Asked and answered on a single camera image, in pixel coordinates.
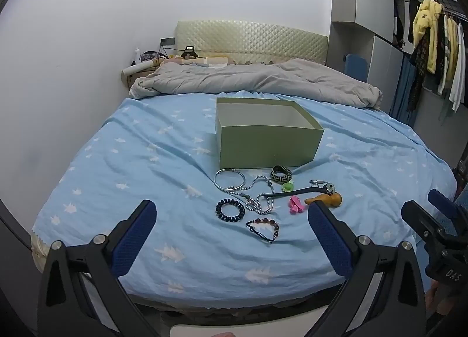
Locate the orange wooden gourd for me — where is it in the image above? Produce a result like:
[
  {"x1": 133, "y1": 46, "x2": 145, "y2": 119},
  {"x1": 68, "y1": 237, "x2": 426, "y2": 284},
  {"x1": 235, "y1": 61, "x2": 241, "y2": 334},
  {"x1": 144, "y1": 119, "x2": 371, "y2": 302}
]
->
[{"x1": 304, "y1": 193, "x2": 343, "y2": 208}]

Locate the black cord pendant necklace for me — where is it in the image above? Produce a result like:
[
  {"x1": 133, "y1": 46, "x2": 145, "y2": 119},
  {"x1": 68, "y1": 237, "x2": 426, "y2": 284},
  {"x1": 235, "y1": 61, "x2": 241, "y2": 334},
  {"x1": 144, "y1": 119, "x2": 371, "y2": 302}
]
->
[{"x1": 261, "y1": 182, "x2": 336, "y2": 200}]

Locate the pink hair clip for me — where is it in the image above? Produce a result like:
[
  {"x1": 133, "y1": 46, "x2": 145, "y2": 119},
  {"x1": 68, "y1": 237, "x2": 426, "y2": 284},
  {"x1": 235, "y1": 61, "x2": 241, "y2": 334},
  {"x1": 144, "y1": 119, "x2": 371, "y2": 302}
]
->
[{"x1": 288, "y1": 196, "x2": 305, "y2": 215}]

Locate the green crochet hair clip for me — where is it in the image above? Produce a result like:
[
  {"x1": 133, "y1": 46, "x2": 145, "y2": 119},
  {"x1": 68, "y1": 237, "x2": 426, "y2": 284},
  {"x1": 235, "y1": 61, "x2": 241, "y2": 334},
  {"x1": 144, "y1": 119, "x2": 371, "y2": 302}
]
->
[{"x1": 282, "y1": 182, "x2": 294, "y2": 193}]

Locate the dark beaded bracelet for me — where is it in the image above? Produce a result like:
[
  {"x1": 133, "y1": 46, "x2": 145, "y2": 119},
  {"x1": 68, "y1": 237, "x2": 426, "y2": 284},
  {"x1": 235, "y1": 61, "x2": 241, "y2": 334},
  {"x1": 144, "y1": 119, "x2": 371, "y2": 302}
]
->
[{"x1": 245, "y1": 217, "x2": 281, "y2": 244}]

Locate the black patterned bangle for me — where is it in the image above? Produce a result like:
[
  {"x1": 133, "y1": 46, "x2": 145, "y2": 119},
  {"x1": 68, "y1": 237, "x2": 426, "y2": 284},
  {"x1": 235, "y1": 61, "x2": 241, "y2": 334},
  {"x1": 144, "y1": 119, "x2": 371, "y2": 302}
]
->
[{"x1": 271, "y1": 165, "x2": 293, "y2": 183}]

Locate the black spiral hair tie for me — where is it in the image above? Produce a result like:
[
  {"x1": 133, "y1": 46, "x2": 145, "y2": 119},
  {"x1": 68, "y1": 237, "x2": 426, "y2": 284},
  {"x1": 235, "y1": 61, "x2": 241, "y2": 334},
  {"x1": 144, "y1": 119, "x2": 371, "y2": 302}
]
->
[{"x1": 215, "y1": 196, "x2": 246, "y2": 221}]

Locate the silver ball chain necklace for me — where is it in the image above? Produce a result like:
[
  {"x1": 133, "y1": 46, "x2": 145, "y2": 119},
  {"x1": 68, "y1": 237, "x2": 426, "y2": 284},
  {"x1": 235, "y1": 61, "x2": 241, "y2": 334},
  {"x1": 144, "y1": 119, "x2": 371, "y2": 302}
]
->
[{"x1": 226, "y1": 175, "x2": 276, "y2": 216}]

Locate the silver bangle bracelet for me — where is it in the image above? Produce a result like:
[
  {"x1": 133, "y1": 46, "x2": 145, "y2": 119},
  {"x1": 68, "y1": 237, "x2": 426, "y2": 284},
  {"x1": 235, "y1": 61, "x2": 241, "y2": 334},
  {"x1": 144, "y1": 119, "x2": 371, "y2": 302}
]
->
[{"x1": 213, "y1": 167, "x2": 247, "y2": 191}]

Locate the blue curtain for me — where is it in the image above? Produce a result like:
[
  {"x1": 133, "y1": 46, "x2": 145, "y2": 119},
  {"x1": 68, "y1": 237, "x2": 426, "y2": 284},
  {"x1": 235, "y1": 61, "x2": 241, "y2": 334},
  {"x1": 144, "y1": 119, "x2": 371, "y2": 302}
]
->
[{"x1": 389, "y1": 54, "x2": 417, "y2": 128}]

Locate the white hanging shirt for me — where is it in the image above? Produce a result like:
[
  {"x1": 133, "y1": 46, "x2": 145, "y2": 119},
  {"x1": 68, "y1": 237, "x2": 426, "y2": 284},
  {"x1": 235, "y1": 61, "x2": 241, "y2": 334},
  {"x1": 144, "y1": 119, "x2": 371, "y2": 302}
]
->
[{"x1": 449, "y1": 24, "x2": 467, "y2": 113}]

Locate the light blue bed sheet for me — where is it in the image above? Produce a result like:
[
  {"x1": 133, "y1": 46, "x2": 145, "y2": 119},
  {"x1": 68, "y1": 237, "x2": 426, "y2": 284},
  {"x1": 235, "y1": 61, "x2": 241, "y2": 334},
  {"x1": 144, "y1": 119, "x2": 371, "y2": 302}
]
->
[{"x1": 31, "y1": 94, "x2": 456, "y2": 308}]

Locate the blue chair back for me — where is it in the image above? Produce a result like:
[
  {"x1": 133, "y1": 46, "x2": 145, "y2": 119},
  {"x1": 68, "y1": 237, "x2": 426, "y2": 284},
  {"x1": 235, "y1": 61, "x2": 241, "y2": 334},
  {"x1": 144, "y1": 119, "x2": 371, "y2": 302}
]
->
[{"x1": 344, "y1": 54, "x2": 368, "y2": 82}]

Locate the yellow fleece jacket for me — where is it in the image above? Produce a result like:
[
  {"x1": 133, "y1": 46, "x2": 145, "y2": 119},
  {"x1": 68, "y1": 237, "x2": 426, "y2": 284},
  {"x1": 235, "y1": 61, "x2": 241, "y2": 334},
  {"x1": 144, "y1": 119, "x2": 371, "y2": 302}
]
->
[{"x1": 412, "y1": 0, "x2": 443, "y2": 75}]

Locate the green cardboard box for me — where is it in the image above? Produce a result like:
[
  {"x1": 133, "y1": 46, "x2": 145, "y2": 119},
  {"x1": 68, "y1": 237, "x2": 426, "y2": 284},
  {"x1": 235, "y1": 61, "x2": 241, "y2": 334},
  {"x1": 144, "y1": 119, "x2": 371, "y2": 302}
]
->
[{"x1": 216, "y1": 97, "x2": 324, "y2": 169}]

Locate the grey duvet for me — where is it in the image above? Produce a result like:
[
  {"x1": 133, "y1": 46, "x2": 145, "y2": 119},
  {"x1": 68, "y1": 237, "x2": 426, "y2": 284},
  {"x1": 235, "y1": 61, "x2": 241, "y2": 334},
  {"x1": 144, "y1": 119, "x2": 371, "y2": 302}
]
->
[{"x1": 128, "y1": 59, "x2": 383, "y2": 109}]

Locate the grey wardrobe cabinet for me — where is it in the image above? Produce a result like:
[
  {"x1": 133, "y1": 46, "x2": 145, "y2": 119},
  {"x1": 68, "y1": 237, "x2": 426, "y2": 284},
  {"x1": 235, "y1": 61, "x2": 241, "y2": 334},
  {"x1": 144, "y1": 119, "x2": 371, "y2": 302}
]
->
[{"x1": 326, "y1": 0, "x2": 403, "y2": 113}]

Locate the cardboard box bedside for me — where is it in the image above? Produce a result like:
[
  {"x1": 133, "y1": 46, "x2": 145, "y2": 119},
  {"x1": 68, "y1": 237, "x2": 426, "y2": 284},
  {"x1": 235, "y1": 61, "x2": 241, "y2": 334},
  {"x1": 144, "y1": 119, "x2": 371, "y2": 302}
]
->
[{"x1": 125, "y1": 70, "x2": 155, "y2": 89}]

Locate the white paper roll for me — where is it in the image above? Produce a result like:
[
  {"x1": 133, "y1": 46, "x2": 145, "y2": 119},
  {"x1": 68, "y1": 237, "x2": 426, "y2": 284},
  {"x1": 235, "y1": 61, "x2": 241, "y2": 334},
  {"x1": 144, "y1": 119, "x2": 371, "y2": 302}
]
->
[{"x1": 121, "y1": 59, "x2": 160, "y2": 76}]

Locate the white plastic bottle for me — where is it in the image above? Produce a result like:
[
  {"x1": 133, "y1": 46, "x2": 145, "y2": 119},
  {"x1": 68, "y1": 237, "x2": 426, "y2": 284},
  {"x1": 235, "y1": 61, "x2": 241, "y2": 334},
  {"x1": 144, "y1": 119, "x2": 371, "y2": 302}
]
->
[{"x1": 134, "y1": 47, "x2": 140, "y2": 64}]

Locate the cream quilted headboard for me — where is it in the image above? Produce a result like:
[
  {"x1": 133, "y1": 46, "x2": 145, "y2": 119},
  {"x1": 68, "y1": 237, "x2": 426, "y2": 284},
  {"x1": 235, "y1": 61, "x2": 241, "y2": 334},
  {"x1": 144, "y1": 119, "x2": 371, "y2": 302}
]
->
[{"x1": 175, "y1": 20, "x2": 328, "y2": 64}]

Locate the small black camera device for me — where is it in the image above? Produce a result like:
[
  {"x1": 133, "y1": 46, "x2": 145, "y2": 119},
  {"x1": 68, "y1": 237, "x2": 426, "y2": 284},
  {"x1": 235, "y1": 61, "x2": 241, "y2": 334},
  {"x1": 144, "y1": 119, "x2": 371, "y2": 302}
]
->
[{"x1": 180, "y1": 46, "x2": 198, "y2": 59}]

